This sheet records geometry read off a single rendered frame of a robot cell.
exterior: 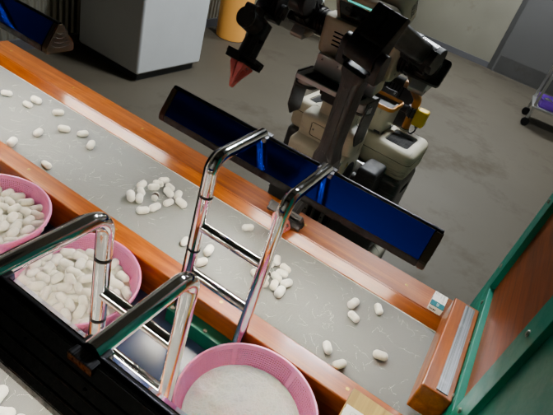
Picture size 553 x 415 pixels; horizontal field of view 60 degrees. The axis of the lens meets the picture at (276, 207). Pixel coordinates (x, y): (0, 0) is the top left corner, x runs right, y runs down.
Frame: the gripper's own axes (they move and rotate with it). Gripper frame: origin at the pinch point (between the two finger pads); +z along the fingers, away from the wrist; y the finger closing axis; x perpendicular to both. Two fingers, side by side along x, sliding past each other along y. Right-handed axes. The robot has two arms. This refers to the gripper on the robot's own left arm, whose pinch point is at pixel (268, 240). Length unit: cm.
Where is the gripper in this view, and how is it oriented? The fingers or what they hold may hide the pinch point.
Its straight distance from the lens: 126.5
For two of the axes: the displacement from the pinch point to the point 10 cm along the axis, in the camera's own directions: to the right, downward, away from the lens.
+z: -5.6, 7.9, -2.4
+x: 1.1, 3.6, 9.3
